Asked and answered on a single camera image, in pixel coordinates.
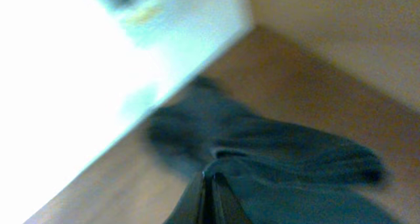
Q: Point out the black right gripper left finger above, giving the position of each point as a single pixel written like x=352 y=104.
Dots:
x=189 y=209

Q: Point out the black Nike t-shirt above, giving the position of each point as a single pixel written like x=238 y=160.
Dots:
x=280 y=172

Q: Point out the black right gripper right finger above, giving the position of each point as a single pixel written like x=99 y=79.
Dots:
x=225 y=206

